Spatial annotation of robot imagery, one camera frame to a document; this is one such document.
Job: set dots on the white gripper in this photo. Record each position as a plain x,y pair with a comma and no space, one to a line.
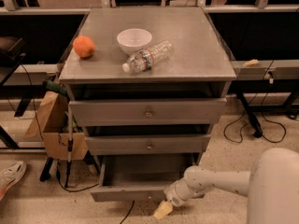
176,200

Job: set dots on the grey bottom drawer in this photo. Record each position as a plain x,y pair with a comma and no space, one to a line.
139,177

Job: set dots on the grey drawer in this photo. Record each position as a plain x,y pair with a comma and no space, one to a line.
147,144
139,177
147,112

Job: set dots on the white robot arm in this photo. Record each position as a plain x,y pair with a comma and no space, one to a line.
271,186

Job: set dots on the grey middle drawer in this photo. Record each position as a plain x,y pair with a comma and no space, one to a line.
147,144

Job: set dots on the grey top drawer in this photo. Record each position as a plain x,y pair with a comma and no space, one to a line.
147,112

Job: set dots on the grey drawer cabinet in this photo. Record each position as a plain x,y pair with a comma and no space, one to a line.
198,68

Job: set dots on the black table leg right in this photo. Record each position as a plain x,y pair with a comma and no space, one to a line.
252,118

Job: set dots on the brown cardboard box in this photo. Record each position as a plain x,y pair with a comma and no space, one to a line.
50,123

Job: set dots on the clear plastic water bottle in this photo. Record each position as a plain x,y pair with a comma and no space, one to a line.
145,59

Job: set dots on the white sneaker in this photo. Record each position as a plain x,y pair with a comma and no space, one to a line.
11,176

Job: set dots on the white ceramic bowl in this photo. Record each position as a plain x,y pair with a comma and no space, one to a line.
134,39

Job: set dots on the yellow foam scrap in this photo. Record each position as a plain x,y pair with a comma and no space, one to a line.
250,63

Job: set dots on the orange fruit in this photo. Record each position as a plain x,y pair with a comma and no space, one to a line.
84,46

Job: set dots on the green handled grabber stick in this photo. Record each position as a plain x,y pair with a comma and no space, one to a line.
52,86

